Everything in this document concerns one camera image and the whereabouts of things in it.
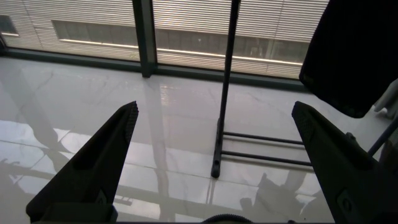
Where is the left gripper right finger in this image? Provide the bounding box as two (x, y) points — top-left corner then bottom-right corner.
(291, 100), (398, 224)

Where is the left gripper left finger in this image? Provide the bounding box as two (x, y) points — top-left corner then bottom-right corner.
(25, 100), (139, 223)

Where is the black garment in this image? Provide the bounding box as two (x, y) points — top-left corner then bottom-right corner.
(298, 0), (398, 119)

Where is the black clothes rack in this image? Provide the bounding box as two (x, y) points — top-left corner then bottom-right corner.
(210, 0), (398, 179)

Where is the window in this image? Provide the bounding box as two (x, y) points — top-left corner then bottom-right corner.
(0, 0), (330, 93)

